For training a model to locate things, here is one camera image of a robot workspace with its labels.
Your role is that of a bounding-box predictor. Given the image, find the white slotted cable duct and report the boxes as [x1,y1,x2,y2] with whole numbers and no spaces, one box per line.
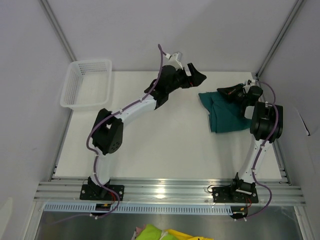
[44,202,233,216]

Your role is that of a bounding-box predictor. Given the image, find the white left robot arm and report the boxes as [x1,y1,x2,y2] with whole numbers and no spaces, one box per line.
[86,63,207,200]

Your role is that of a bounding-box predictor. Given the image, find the white plastic basket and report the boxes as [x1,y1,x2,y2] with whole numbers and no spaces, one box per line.
[60,58,113,111]

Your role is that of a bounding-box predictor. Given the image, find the lime green cloth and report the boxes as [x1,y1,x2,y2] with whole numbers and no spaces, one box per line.
[134,224,163,240]

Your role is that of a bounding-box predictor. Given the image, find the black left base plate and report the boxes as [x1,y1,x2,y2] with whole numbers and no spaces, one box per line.
[79,184,125,201]

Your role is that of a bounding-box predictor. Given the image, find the aluminium mounting rail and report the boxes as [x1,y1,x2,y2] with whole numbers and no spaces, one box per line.
[34,178,306,206]

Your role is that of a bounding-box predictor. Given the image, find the yellow cloth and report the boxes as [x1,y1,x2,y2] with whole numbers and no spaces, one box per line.
[159,229,203,240]

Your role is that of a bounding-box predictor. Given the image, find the aluminium frame post left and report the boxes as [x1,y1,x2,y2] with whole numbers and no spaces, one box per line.
[38,0,77,62]

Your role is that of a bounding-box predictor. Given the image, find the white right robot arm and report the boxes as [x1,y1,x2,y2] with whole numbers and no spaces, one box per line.
[217,83,283,202]

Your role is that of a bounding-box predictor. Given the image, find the green shorts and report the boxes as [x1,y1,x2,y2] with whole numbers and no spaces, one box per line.
[198,91,252,134]

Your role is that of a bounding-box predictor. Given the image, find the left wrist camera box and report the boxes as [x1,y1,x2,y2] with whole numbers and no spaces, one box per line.
[165,51,183,70]

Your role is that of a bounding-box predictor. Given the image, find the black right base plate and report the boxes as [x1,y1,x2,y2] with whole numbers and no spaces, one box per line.
[207,185,259,204]

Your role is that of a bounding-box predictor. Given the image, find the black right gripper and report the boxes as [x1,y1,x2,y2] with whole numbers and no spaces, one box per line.
[217,84,248,105]

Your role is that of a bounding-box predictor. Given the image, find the aluminium frame post right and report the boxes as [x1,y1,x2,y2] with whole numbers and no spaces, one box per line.
[254,0,307,79]

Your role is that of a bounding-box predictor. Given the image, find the aluminium frame post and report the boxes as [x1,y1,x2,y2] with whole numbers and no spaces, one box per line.
[254,0,307,79]
[38,0,77,62]

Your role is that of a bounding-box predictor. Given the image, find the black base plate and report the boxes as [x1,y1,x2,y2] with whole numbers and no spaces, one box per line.
[207,185,259,204]
[79,184,125,201]

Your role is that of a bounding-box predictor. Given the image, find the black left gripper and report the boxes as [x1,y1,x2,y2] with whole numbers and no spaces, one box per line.
[166,63,206,95]

